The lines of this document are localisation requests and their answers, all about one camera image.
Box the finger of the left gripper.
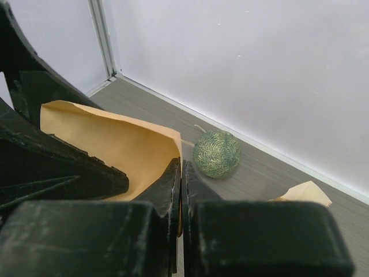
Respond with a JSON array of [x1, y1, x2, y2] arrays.
[[1, 1, 100, 127], [1, 101, 129, 211]]

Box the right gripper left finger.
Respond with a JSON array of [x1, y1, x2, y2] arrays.
[[133, 158, 181, 274]]

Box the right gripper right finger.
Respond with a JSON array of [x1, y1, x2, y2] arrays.
[[181, 160, 223, 276]]

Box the brown paper coffee filter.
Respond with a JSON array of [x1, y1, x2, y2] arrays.
[[39, 99, 184, 238]]

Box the green netted melon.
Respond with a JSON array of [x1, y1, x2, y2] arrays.
[[181, 125, 241, 179]]

